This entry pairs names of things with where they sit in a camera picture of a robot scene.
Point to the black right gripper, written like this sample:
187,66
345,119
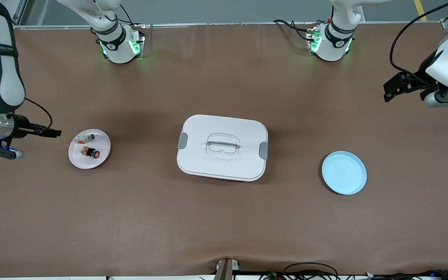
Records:
21,131

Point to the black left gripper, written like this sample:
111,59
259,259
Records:
419,81

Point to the orange push-button switch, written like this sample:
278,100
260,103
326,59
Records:
91,152

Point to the white lidded plastic box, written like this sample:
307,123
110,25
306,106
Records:
208,163

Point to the pink round plate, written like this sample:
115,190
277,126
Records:
88,161

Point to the light blue round plate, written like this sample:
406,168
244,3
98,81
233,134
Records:
344,175

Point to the green push-button switch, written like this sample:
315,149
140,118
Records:
87,137

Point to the metal table clamp bracket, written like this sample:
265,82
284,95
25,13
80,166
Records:
226,269

